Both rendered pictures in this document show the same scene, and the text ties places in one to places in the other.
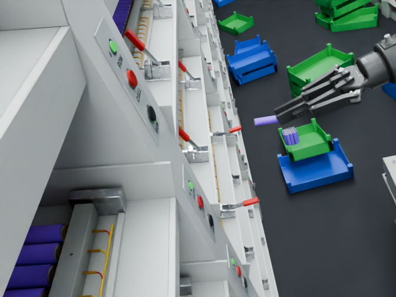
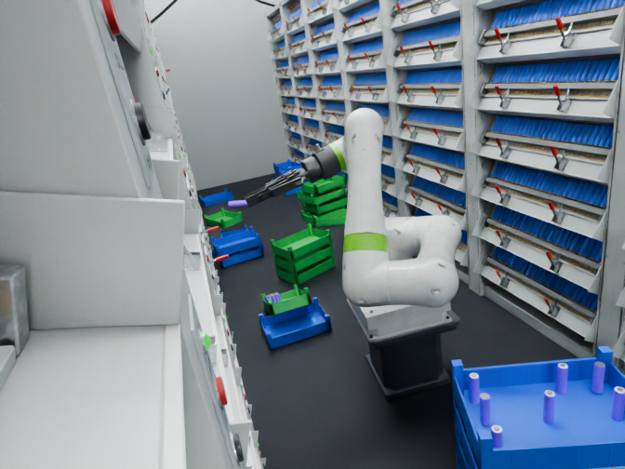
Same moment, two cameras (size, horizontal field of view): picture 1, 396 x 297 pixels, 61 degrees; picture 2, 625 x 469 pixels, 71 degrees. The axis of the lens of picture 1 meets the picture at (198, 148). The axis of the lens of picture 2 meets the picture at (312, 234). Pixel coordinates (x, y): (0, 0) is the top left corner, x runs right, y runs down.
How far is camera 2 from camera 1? 0.66 m
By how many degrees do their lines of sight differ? 30
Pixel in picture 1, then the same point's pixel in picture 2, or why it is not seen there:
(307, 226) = (286, 373)
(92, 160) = not seen: hidden behind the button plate
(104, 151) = (139, 96)
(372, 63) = (310, 161)
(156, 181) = (163, 122)
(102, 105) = (144, 67)
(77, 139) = not seen: hidden behind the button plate
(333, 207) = (312, 355)
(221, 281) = (194, 234)
